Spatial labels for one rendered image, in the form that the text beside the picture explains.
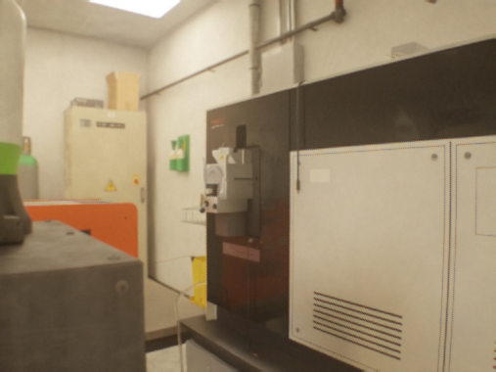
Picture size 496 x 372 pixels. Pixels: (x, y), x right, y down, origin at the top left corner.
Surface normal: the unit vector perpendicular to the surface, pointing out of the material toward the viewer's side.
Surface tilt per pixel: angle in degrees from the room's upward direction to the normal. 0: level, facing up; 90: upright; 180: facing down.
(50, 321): 90
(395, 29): 90
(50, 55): 90
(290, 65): 90
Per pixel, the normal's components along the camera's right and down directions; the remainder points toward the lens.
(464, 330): -0.79, 0.00
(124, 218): 0.62, 0.01
